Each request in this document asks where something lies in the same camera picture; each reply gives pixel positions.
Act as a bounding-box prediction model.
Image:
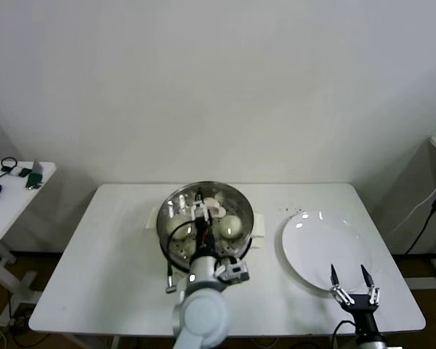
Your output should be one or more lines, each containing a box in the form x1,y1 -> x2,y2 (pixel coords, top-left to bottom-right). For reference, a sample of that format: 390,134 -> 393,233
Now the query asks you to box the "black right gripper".
329,264 -> 382,336

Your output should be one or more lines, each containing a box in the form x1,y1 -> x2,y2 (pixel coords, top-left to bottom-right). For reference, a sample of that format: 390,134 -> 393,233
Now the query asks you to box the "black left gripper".
191,187 -> 217,258

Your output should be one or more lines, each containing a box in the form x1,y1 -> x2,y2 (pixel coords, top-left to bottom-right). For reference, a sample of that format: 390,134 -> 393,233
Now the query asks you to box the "round glass lid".
157,182 -> 254,263

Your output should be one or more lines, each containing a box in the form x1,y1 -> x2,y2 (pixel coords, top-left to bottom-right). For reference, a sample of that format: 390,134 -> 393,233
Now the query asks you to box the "white steamed baozi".
166,217 -> 194,241
219,214 -> 244,239

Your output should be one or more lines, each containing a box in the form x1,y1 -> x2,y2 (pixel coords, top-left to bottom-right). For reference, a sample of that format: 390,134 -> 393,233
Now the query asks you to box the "stainless steel steamer basket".
146,180 -> 267,273

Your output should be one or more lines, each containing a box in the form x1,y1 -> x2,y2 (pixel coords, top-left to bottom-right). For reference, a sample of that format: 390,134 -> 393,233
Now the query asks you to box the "large white plate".
281,211 -> 374,294

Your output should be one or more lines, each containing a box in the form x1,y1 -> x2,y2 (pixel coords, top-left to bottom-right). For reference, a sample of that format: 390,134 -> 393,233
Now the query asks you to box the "white side table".
0,161 -> 58,305

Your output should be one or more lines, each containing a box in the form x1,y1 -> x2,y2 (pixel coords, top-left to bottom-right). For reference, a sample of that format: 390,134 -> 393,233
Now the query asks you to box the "dark floor power strip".
9,304 -> 36,328

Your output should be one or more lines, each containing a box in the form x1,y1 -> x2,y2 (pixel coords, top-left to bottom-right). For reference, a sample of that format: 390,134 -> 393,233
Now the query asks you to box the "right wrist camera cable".
331,319 -> 358,349

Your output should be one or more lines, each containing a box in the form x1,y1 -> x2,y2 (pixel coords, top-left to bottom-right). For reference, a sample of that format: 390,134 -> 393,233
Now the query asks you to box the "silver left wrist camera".
217,256 -> 251,284

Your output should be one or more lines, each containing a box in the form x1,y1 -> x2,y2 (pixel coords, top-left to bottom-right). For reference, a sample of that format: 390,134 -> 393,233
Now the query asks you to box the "white hanging cable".
392,181 -> 436,233

